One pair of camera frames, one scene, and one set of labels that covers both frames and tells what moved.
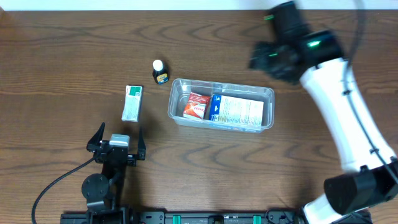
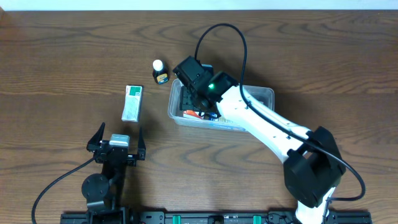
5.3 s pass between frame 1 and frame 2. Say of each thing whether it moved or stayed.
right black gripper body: moved
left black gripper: stayed
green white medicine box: stayed
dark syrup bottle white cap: stayed
